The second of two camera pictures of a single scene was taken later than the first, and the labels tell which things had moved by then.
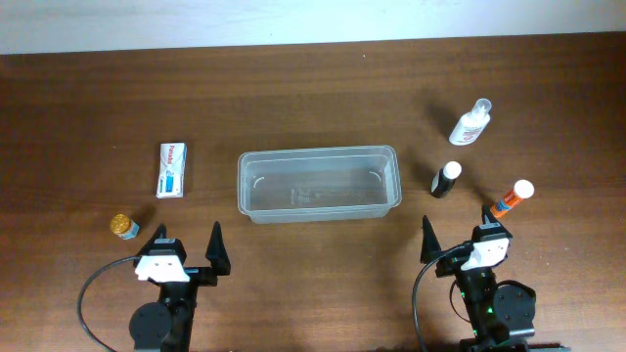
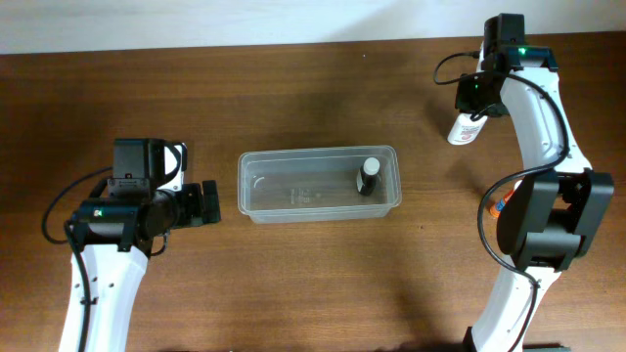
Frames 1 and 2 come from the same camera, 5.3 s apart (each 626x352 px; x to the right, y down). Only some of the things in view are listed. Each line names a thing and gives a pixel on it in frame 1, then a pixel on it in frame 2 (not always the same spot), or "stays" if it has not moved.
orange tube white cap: [522, 190] stays
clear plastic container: [318, 184] stays
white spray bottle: [471, 124] stays
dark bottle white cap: [445, 178] -> [367, 176]
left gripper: [194, 276] -> [210, 200]
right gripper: [453, 264] -> [471, 101]
